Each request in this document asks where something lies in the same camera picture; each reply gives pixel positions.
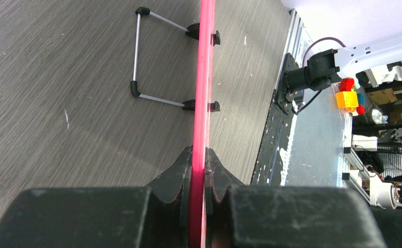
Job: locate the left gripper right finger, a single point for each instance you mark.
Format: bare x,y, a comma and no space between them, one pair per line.
240,215

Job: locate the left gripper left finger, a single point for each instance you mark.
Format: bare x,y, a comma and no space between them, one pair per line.
154,215

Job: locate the pink framed whiteboard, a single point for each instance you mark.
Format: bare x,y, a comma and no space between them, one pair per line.
196,213

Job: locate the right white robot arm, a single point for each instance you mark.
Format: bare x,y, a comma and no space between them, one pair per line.
331,66

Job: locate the colourful toy blocks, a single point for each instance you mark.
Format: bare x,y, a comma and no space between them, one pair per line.
348,99

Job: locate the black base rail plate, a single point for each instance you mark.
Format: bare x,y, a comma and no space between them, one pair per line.
273,147

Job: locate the wire whiteboard easel stand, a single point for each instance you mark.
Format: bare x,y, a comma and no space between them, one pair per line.
166,57

